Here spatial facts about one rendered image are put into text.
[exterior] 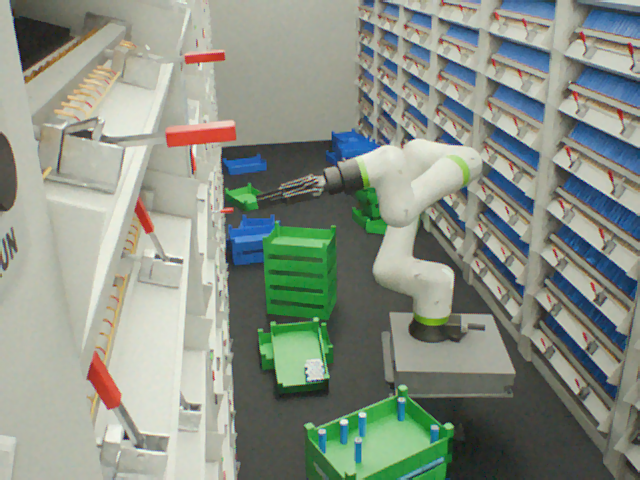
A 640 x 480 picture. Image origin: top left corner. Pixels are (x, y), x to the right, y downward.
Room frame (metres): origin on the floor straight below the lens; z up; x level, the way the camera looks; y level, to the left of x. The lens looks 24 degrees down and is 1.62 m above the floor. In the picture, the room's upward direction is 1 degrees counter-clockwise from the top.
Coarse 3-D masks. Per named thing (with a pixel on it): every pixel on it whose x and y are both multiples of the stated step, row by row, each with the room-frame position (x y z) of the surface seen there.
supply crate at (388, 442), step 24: (384, 408) 1.40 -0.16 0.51; (408, 408) 1.41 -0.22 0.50; (312, 432) 1.27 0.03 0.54; (336, 432) 1.33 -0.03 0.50; (384, 432) 1.34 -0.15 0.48; (408, 432) 1.34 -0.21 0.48; (312, 456) 1.25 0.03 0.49; (336, 456) 1.26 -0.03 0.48; (384, 456) 1.25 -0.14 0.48; (408, 456) 1.19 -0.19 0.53; (432, 456) 1.23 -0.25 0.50
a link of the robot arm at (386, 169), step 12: (360, 156) 1.77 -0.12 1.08; (372, 156) 1.76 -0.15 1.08; (384, 156) 1.75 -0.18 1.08; (396, 156) 1.75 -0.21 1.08; (360, 168) 1.73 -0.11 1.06; (372, 168) 1.73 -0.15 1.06; (384, 168) 1.73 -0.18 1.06; (396, 168) 1.73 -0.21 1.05; (408, 168) 1.76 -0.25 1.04; (372, 180) 1.73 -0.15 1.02; (384, 180) 1.73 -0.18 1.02; (396, 180) 1.73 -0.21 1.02; (408, 180) 1.75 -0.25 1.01; (384, 192) 1.73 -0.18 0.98; (396, 192) 1.72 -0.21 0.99
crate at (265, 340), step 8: (320, 328) 2.55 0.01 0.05; (264, 336) 2.51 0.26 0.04; (328, 336) 2.48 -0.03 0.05; (264, 344) 2.50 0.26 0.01; (272, 344) 2.50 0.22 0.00; (328, 344) 2.46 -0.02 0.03; (264, 352) 2.33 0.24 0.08; (272, 352) 2.44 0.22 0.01; (328, 352) 2.36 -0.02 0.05; (264, 360) 2.32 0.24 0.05; (272, 360) 2.32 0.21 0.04; (328, 360) 2.35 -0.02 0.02; (264, 368) 2.31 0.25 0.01; (272, 368) 2.32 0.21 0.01
